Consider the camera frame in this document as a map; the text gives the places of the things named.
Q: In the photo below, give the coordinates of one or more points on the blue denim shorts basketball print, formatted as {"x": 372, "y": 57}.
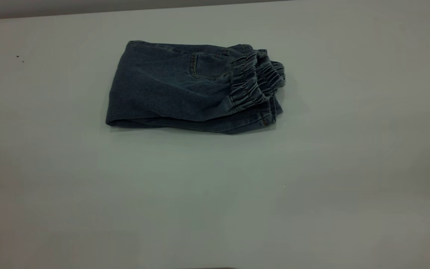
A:
{"x": 177, "y": 89}

